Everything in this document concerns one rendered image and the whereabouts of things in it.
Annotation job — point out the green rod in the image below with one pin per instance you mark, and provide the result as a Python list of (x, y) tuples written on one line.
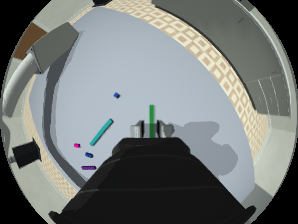
[(151, 120)]

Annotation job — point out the turquoise rod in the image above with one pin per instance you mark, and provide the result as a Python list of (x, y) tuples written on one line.
[(102, 130)]

